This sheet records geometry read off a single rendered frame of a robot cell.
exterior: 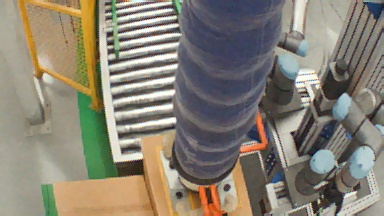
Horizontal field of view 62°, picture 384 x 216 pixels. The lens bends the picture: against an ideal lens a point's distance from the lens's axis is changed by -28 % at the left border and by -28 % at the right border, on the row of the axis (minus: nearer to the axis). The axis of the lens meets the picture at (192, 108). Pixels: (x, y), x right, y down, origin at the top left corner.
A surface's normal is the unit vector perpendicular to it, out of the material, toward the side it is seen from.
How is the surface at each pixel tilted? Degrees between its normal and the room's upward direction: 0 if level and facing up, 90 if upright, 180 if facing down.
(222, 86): 71
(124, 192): 0
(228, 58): 82
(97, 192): 0
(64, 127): 0
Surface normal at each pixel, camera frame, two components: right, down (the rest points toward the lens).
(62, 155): 0.07, -0.54
